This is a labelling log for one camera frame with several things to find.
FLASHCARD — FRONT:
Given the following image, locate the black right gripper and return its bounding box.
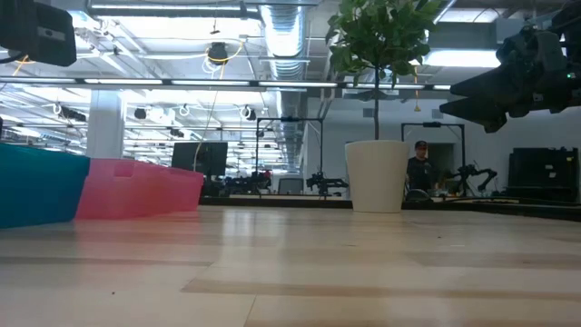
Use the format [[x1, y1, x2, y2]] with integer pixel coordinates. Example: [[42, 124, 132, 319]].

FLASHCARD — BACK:
[[438, 26, 581, 134]]

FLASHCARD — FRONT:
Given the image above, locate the blue plastic bin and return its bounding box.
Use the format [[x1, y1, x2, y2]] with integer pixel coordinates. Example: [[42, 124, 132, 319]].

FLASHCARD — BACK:
[[0, 142, 93, 230]]

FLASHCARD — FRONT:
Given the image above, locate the translucent red plastic bin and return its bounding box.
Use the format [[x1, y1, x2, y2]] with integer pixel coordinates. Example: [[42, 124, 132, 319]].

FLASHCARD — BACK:
[[74, 157, 205, 222]]

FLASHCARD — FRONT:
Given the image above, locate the black cabinet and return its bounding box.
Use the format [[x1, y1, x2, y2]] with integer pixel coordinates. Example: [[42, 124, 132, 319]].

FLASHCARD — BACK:
[[511, 146, 581, 206]]

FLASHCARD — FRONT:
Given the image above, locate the person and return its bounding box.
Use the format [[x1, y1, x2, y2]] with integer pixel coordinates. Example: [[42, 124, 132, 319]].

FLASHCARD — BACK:
[[405, 139, 439, 197]]

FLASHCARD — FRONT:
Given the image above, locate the white column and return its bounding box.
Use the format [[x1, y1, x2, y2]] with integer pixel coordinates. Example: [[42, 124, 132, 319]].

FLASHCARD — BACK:
[[85, 87, 126, 161]]

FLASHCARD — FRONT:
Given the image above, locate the green leafy plant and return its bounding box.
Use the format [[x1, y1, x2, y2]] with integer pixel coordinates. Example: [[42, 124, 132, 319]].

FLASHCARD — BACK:
[[325, 0, 443, 142]]

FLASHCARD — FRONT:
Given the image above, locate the white plant pot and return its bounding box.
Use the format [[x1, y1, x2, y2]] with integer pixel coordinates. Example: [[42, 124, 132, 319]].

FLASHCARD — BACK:
[[344, 139, 412, 214]]

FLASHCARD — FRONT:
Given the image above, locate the long ceiling light strip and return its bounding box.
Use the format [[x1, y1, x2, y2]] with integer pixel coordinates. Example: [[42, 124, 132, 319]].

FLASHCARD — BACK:
[[0, 75, 453, 93]]

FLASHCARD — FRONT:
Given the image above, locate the black monitor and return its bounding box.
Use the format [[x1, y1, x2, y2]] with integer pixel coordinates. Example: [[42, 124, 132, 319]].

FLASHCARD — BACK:
[[171, 141, 230, 178]]

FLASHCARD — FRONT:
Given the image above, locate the grey office chair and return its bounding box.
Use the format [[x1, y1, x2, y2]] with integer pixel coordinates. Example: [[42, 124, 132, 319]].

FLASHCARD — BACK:
[[276, 177, 306, 197]]

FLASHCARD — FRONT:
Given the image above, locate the black gantry frame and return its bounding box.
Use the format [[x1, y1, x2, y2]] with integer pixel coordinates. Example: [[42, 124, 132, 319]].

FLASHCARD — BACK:
[[254, 116, 325, 183], [399, 121, 468, 192]]

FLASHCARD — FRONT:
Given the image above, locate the yellow hanging cord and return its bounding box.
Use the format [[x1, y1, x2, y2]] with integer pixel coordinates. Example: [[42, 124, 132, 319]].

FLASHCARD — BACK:
[[411, 64, 421, 114]]

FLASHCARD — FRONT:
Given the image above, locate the black ceiling camera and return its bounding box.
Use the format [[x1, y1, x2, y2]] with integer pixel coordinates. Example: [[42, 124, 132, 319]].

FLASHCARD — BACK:
[[207, 41, 231, 66]]

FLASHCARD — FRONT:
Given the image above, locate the silver ventilation duct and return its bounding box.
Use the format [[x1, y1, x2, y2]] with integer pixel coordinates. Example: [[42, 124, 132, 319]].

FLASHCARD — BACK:
[[260, 4, 310, 170]]

